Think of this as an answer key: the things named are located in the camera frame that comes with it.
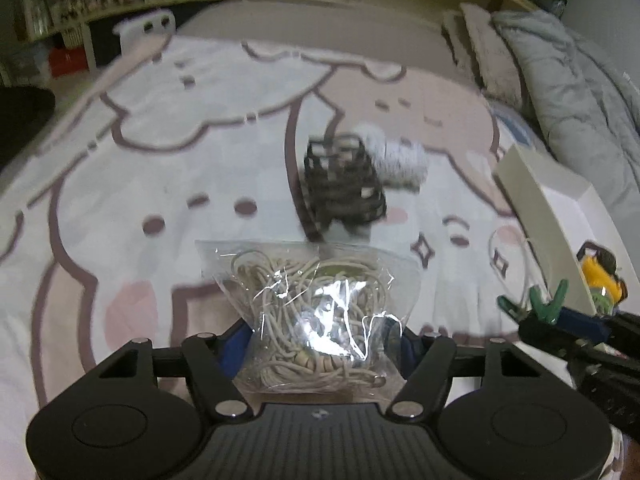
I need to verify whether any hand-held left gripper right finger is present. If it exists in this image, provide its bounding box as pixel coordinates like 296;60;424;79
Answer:
387;330;548;420

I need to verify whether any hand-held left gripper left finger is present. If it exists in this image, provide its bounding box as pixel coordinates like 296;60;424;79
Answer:
92;321;251;420

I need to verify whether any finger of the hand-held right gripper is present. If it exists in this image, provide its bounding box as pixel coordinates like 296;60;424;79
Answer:
517;315;609;357
558;308;614;341

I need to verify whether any green clip with white loop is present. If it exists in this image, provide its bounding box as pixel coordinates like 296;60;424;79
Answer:
487;225;571;327

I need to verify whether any yellow headlamp with striped strap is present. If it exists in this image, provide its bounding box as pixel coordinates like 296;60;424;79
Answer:
577;241;629;315

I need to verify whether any clear bag of beige cord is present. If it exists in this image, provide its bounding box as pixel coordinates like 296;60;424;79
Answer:
195;239;424;395

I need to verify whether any white cardboard box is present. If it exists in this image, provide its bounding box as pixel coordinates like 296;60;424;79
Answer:
492;142;632;317

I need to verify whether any printed cartoon blanket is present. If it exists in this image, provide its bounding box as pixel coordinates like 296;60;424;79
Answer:
0;35;632;480

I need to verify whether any dark brown mesh holder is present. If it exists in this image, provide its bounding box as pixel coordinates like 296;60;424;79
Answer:
302;132;389;234

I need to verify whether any white lace roll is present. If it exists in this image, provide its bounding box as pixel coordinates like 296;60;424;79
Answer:
350;122;431;192

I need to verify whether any grey quilt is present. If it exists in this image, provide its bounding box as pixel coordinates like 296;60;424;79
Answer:
492;9;640;198

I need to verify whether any beige fuzzy pillow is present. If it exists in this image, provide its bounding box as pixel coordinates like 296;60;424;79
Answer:
442;10;482;83
459;2;528;112

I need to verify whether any dark brown cushion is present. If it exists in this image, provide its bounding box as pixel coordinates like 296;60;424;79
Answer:
0;85;57;171

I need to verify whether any red box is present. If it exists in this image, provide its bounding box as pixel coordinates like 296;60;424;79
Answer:
47;47;89;79

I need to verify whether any white heater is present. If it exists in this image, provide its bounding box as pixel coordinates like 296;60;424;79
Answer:
113;9;177;52

